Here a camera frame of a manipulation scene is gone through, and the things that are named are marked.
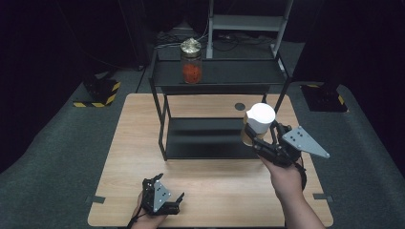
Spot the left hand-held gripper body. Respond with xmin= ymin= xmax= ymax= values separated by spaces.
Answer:
xmin=141 ymin=177 xmax=181 ymax=217

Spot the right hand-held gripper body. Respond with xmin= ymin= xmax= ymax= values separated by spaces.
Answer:
xmin=254 ymin=123 xmax=330 ymax=168

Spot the white cup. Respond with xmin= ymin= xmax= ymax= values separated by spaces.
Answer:
xmin=240 ymin=102 xmax=277 ymax=147

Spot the black metal shelf rack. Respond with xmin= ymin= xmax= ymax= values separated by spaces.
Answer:
xmin=148 ymin=51 xmax=293 ymax=162

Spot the glass jar with gold lid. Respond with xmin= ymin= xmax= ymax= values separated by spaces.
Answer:
xmin=180 ymin=37 xmax=203 ymax=85

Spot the person's left hand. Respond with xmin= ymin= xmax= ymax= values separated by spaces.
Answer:
xmin=131 ymin=192 xmax=168 ymax=229

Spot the person's right hand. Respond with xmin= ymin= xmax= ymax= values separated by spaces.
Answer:
xmin=259 ymin=156 xmax=308 ymax=202

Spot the black yellow striped stand base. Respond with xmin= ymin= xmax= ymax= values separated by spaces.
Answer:
xmin=72 ymin=71 xmax=122 ymax=109
xmin=300 ymin=83 xmax=349 ymax=113

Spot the grey tape piece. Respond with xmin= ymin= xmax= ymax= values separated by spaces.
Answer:
xmin=85 ymin=195 xmax=106 ymax=204
xmin=312 ymin=193 xmax=334 ymax=203

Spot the left hand-held gripper cable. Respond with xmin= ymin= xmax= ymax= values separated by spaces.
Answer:
xmin=126 ymin=203 xmax=144 ymax=229

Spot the hand-held gripper cable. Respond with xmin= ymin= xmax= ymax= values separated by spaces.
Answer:
xmin=126 ymin=203 xmax=144 ymax=229
xmin=294 ymin=160 xmax=309 ymax=193

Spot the right hand-held gripper cable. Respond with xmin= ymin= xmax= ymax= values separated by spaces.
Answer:
xmin=294 ymin=160 xmax=309 ymax=193

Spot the bundle of floor cables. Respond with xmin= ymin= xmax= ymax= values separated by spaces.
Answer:
xmin=155 ymin=18 xmax=275 ymax=52

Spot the white metal stand frame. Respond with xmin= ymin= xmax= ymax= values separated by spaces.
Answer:
xmin=205 ymin=0 xmax=294 ymax=73

